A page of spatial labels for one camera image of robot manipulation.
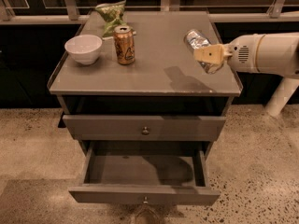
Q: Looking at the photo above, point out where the white ceramic bowl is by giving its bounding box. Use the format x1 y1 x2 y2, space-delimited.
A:
64 35 103 65

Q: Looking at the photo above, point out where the brass upper drawer knob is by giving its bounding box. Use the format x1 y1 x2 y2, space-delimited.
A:
142 127 150 135

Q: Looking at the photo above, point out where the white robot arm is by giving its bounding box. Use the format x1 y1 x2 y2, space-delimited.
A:
192 33 299 117

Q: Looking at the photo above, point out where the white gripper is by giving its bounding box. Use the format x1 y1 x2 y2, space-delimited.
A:
193 35 261 73

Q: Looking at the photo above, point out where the brass drawer knob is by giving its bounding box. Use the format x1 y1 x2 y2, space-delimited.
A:
143 196 149 204
142 127 150 135

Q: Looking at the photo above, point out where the gold soda can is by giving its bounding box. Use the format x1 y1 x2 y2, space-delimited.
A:
113 25 135 65

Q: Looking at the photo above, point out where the metal window railing frame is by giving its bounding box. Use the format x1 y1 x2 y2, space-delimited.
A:
0 0 299 24

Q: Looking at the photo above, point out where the grey upper drawer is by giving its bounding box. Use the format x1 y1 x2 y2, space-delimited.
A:
63 115 225 141

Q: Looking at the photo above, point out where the green chip bag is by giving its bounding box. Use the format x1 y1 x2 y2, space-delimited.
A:
95 0 127 39

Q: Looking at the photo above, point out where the brass middle drawer knob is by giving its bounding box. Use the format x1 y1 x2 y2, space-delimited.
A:
143 196 149 204

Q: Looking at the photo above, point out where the open grey middle drawer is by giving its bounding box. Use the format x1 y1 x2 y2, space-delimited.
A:
69 141 220 205

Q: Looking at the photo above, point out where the grey wooden drawer cabinet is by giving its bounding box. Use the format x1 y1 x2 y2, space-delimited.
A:
47 10 244 161

